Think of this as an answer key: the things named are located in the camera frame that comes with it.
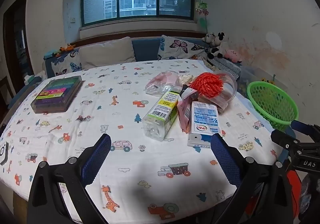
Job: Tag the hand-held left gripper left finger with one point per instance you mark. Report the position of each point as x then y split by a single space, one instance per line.
96 161

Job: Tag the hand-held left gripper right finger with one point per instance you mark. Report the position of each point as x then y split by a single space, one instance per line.
225 161

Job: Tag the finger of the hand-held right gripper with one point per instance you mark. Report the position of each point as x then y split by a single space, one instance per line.
285 138
301 126

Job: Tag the green plastic mesh basket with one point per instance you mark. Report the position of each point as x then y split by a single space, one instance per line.
275 103

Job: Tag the blue and white milk carton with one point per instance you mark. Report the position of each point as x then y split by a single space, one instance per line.
203 123

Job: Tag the pink plastic wrapper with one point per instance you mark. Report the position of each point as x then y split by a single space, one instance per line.
184 111

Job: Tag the clear cup with red print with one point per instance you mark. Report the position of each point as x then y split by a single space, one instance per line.
228 91

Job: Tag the clear bottle with green label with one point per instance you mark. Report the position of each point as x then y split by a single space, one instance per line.
162 113

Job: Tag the orange plastic object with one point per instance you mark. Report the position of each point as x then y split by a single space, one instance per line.
295 191

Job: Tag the printed cartoon tablecloth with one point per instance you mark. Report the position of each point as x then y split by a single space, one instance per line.
120 103

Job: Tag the clear plastic storage box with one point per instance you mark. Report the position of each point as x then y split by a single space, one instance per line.
260 76

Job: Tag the colourful marker case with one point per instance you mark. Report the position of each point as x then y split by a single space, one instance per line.
57 93

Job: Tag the red plastic mesh ball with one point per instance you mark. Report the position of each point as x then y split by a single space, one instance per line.
207 85

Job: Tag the blue white patterned box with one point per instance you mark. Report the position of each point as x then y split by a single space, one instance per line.
228 67

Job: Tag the crumpled white paper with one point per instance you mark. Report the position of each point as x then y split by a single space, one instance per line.
185 78

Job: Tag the pink plush toy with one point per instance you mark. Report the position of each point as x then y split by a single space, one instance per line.
233 55

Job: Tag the clear pink plastic bag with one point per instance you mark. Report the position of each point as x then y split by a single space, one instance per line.
162 82

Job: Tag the small butterfly print pillow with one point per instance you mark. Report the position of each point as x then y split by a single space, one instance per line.
66 62

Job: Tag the tissue pack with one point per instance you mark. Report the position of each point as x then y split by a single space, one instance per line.
31 79

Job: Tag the beige cushion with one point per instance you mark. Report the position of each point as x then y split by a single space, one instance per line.
107 52

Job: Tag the black and white plush toy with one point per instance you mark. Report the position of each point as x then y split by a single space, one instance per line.
217 43

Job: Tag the orange plush toy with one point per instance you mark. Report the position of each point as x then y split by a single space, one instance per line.
67 48

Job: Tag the large butterfly print pillow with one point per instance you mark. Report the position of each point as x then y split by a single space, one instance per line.
180 47

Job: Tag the dark wooden door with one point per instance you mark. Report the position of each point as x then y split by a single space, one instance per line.
17 48

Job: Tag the paper flower decoration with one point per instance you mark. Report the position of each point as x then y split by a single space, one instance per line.
202 12

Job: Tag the window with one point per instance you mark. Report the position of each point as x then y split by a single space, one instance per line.
137 1

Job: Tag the white wall switch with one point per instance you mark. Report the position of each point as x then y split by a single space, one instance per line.
72 19

